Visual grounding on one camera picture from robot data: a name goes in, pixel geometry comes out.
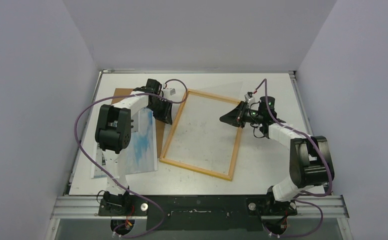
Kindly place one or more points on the clear glass sheet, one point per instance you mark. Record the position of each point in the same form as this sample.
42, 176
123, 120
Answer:
213, 116

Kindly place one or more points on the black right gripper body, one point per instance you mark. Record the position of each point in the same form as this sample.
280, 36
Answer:
241, 114

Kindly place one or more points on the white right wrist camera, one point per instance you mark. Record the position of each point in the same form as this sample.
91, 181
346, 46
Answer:
249, 98

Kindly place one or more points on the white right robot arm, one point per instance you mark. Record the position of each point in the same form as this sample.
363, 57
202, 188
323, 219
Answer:
310, 162

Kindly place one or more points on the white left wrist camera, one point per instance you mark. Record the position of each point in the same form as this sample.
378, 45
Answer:
168, 92

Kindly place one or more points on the yellow wooden picture frame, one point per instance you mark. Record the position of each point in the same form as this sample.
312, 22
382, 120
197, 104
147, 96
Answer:
193, 167

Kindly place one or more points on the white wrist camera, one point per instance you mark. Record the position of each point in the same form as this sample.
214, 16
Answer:
168, 92
249, 98

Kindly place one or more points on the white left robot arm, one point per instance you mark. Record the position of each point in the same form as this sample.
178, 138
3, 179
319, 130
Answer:
115, 125

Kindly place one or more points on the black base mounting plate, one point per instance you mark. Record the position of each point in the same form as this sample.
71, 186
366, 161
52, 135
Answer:
196, 212

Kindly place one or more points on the printed building photo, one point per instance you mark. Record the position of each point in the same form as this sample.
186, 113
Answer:
141, 153

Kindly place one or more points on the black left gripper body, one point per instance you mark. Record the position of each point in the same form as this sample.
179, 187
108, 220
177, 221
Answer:
160, 109

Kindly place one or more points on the brown cardboard backing board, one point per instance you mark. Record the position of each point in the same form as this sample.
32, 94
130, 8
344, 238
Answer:
160, 126

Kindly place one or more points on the aluminium front rail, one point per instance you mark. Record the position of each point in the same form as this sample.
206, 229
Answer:
87, 207

